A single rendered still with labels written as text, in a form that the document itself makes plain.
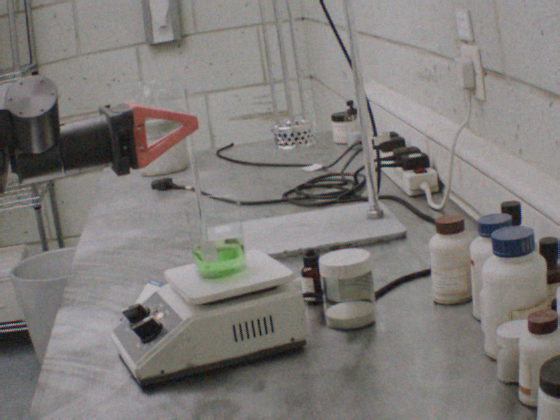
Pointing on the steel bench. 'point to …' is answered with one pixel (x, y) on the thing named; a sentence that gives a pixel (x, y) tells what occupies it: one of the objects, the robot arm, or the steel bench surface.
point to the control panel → (149, 315)
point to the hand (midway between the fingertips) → (189, 123)
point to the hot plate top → (183, 278)
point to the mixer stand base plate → (320, 230)
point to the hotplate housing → (222, 333)
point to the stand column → (362, 112)
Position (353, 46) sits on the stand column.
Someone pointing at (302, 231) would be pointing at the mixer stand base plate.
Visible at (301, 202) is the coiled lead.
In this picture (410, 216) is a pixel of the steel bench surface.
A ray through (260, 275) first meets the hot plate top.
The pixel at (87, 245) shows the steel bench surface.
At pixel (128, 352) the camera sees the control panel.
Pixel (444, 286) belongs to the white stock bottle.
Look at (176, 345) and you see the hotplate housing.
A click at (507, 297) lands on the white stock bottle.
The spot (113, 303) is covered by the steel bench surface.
